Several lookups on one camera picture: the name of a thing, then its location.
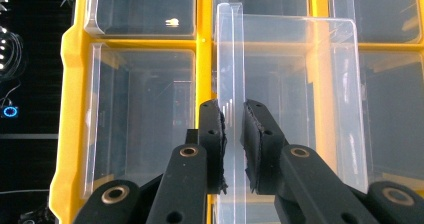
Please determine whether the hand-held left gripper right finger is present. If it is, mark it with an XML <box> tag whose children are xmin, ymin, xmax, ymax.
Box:
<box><xmin>240</xmin><ymin>98</ymin><xmax>291</xmax><ymax>197</ymax></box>

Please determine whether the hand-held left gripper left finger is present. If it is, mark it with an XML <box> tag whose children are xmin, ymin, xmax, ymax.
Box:
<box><xmin>199</xmin><ymin>98</ymin><xmax>229</xmax><ymax>196</ymax></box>

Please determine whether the clear plastic drawer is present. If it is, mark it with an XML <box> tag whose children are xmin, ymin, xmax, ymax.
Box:
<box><xmin>214</xmin><ymin>2</ymin><xmax>370</xmax><ymax>224</ymax></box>

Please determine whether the yellow drawer organizer case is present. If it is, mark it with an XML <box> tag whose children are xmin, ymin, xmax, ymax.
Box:
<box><xmin>49</xmin><ymin>0</ymin><xmax>424</xmax><ymax>224</ymax></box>

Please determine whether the set of clear drawers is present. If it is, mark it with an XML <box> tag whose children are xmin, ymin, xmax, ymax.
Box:
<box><xmin>81</xmin><ymin>0</ymin><xmax>424</xmax><ymax>200</ymax></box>

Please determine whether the blue ring light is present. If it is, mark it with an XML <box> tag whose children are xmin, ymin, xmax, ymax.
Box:
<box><xmin>1</xmin><ymin>105</ymin><xmax>20</xmax><ymax>119</ymax></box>

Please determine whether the dark cable bundle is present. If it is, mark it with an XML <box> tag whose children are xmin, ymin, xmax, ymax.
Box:
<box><xmin>0</xmin><ymin>30</ymin><xmax>25</xmax><ymax>82</ymax></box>

